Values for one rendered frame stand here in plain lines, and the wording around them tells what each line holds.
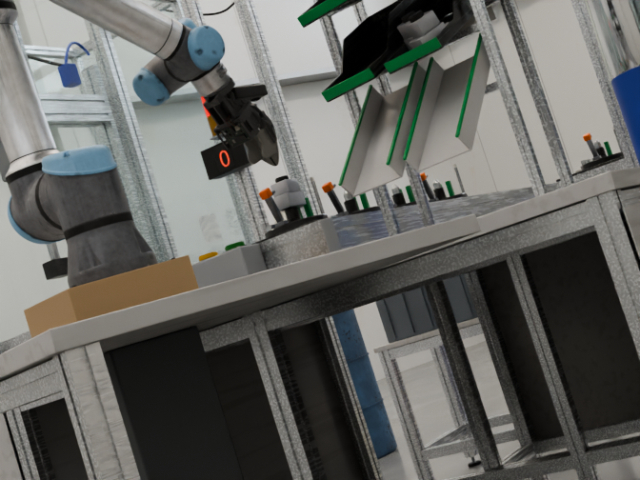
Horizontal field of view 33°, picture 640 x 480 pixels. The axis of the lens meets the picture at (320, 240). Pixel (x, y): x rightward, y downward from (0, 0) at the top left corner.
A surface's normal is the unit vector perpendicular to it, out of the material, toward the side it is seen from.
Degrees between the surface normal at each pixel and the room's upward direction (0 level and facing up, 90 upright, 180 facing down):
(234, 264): 90
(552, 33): 90
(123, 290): 90
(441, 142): 45
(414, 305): 90
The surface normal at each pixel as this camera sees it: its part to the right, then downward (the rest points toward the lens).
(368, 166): -0.67, -0.57
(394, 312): -0.51, 0.10
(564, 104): -0.80, 0.21
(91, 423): 0.53, -0.23
